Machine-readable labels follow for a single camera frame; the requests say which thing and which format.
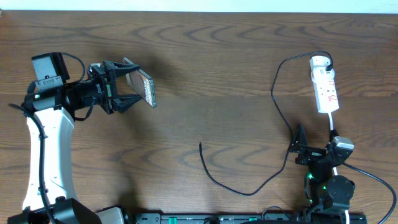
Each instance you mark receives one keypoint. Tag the white charger adapter plug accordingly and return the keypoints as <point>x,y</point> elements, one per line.
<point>319,61</point>

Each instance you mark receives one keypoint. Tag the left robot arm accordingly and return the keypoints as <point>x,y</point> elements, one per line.
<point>51,196</point>

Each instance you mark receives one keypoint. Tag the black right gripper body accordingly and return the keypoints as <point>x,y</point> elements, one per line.
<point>311,156</point>

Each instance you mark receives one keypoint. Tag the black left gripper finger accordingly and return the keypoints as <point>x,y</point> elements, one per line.
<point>117,69</point>
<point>123,102</point>

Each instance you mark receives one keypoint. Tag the white power strip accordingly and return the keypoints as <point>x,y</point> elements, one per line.
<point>325,90</point>

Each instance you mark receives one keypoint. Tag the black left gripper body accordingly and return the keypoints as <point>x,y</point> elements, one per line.
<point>97,91</point>

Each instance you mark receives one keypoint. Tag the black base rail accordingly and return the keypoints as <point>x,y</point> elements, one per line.
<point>157,218</point>

